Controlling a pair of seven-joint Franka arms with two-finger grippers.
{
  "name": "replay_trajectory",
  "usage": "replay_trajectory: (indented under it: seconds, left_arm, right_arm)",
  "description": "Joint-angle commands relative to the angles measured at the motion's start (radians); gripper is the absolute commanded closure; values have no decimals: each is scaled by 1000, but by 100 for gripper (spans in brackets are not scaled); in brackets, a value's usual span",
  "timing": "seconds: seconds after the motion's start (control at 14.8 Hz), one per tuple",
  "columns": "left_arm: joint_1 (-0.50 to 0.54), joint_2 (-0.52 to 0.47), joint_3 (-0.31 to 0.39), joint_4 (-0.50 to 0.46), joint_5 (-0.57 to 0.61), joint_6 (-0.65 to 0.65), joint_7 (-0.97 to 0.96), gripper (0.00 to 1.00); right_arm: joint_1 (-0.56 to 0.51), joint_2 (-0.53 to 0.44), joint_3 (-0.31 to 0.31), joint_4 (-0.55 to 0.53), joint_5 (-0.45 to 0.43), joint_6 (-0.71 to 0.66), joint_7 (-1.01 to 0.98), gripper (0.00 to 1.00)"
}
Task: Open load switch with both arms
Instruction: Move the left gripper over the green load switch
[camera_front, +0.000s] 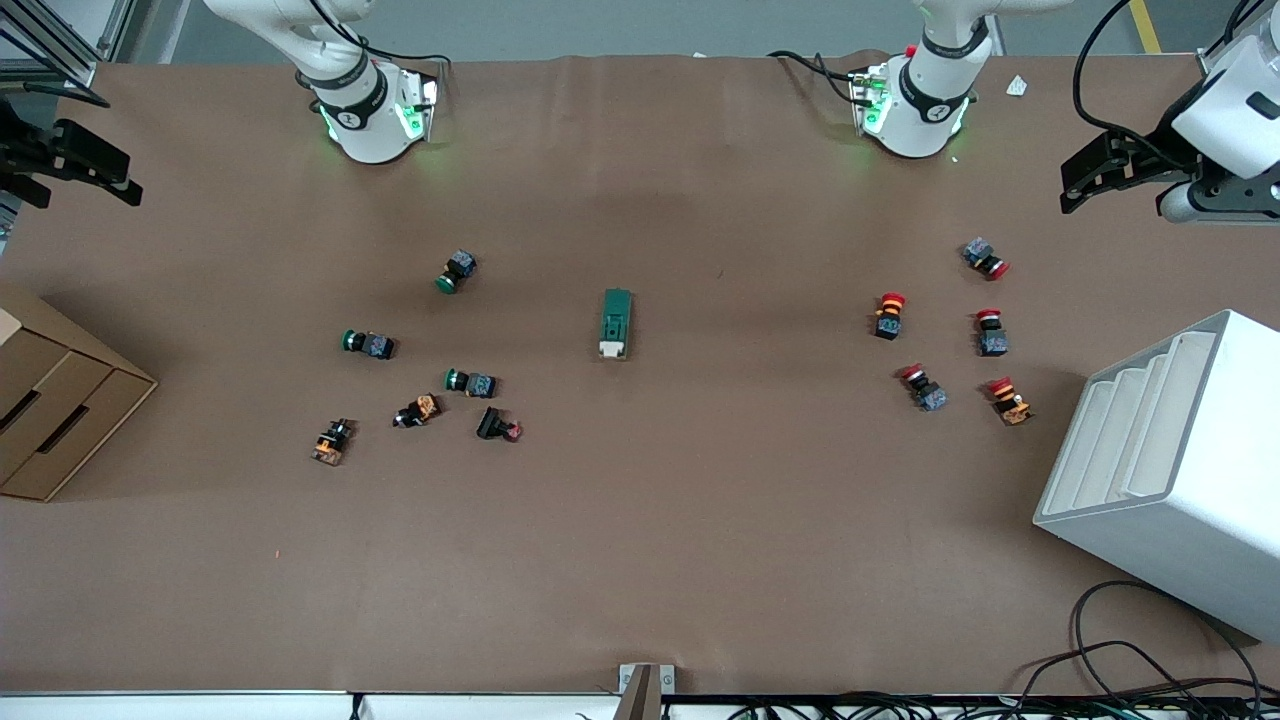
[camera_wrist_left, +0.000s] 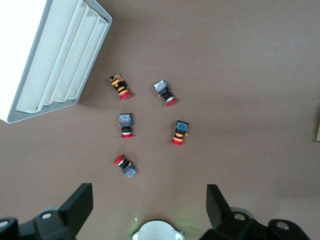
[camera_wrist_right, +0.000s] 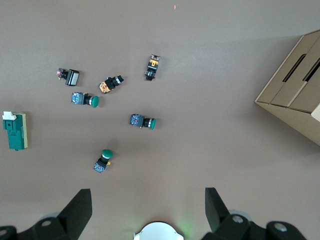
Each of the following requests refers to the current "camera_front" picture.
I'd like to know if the green load switch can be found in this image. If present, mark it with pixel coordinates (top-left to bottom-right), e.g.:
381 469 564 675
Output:
598 288 635 362

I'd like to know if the brown cardboard box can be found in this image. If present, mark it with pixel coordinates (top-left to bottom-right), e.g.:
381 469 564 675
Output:
0 280 159 503

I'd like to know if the red button orange block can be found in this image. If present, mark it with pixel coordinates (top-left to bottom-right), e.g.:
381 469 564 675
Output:
986 376 1034 427

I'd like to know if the white slotted rack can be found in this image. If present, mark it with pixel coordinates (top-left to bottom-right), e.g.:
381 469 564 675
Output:
1033 308 1280 645

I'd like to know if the aluminium frame post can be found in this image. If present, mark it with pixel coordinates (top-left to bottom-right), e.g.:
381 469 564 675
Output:
0 0 136 93
1198 0 1280 61

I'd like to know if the black arm base cable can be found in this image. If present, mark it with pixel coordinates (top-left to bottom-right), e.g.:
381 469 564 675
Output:
767 50 873 107

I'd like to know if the black looped floor cable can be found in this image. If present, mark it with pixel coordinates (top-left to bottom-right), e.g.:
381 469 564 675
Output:
1018 580 1267 706

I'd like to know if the white table edge rail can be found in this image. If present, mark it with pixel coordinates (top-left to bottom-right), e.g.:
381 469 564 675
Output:
0 690 621 720

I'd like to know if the black cable bundle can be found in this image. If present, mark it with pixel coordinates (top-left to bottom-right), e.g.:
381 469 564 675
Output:
690 692 1280 720

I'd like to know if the grey metal bracket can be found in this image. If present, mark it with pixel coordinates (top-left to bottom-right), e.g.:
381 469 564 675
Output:
618 662 677 720

